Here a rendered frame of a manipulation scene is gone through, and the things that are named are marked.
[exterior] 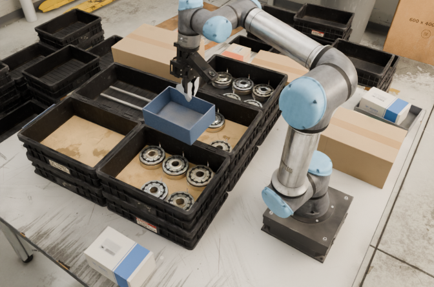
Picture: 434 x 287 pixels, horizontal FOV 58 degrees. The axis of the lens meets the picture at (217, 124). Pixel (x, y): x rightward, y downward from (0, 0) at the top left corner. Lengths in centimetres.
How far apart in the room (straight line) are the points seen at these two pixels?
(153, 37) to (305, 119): 142
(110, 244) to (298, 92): 84
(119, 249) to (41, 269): 106
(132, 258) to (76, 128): 68
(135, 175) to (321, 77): 86
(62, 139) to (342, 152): 118
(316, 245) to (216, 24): 81
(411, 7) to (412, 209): 199
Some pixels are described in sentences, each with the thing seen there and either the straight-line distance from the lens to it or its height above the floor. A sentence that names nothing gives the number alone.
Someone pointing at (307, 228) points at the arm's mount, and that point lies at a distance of 146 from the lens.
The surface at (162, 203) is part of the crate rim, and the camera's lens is 134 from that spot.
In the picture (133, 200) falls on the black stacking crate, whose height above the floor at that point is 86.
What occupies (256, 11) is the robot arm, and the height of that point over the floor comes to 146.
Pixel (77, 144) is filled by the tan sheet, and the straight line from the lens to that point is 175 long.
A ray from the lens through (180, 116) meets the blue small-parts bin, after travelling 141.
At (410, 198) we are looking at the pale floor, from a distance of 279.
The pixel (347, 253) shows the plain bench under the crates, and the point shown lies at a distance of 156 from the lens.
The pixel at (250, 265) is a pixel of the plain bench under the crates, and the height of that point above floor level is 70.
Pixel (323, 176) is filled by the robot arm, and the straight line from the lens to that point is 134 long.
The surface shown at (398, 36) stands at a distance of 411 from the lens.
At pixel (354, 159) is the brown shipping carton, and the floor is 80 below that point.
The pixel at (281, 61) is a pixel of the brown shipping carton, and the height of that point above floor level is 86.
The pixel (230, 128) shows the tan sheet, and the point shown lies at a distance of 172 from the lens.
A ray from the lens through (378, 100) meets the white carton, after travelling 208.
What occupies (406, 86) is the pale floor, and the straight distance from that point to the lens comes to 373.
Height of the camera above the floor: 199
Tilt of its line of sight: 42 degrees down
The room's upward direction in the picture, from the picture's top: straight up
